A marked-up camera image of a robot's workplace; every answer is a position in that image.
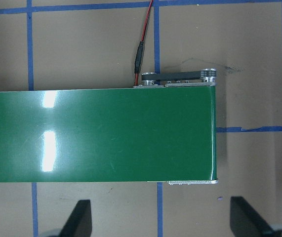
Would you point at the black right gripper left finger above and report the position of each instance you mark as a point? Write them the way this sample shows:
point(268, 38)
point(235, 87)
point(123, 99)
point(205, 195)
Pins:
point(79, 223)

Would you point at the green conveyor belt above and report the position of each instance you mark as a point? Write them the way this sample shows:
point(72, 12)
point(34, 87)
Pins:
point(161, 131)

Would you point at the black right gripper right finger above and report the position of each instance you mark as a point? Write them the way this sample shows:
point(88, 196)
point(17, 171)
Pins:
point(245, 221)

